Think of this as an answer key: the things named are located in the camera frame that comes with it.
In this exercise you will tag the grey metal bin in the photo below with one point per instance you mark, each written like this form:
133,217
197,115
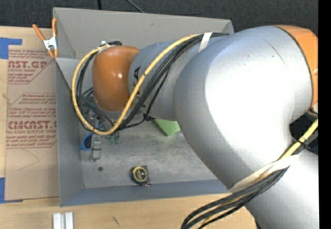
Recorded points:
165,155

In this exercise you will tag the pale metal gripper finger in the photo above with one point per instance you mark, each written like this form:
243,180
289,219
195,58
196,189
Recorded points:
97,142
94,155

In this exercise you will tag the brown cardboard board red print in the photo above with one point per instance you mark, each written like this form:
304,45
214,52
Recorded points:
31,166

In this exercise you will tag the light green sponge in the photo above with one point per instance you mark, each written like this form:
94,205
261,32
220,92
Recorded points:
168,126

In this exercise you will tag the black and yellow tape measure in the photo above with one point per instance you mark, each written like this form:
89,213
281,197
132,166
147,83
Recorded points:
140,174

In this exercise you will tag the blue curved plastic object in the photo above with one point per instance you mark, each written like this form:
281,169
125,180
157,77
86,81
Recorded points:
85,142

